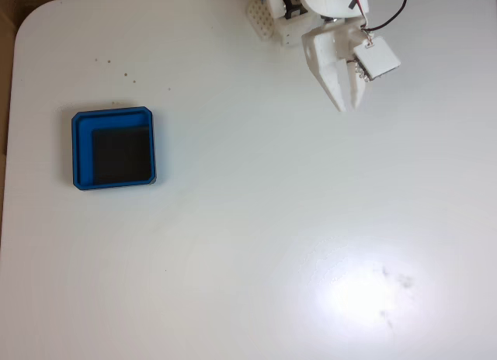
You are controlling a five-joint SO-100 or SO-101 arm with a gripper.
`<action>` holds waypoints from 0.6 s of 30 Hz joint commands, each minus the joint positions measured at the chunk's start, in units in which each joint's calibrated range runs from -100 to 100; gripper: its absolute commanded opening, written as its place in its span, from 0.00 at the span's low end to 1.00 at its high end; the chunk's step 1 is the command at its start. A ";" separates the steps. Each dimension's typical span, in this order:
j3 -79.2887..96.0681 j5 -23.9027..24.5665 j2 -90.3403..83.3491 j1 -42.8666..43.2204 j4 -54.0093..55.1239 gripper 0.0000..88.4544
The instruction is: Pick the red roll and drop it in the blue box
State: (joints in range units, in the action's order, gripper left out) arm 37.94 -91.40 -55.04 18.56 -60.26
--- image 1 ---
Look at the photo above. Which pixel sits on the black square liner pad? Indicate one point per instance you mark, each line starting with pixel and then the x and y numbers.
pixel 122 154

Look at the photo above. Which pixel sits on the blue square box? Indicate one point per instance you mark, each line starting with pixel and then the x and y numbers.
pixel 82 154

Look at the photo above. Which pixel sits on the white square camera box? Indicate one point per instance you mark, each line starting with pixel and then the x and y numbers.
pixel 376 59

